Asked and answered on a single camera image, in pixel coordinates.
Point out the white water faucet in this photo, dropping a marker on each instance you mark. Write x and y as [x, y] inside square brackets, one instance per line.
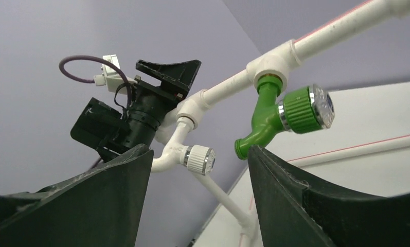
[197, 159]

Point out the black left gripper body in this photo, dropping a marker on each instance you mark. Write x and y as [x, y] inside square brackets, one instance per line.
[170, 91]

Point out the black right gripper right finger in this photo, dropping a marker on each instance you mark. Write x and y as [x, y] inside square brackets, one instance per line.
[297, 208]

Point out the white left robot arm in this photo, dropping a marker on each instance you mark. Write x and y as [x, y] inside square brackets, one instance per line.
[112, 133]

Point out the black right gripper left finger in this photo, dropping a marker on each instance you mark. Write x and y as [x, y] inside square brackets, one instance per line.
[100, 207]

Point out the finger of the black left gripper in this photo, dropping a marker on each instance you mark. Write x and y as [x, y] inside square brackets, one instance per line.
[176, 78]

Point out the green water faucet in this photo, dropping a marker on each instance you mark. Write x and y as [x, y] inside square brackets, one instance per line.
[304, 110]

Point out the white PVC pipe frame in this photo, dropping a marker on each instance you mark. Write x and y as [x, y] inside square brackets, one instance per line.
[283, 59]

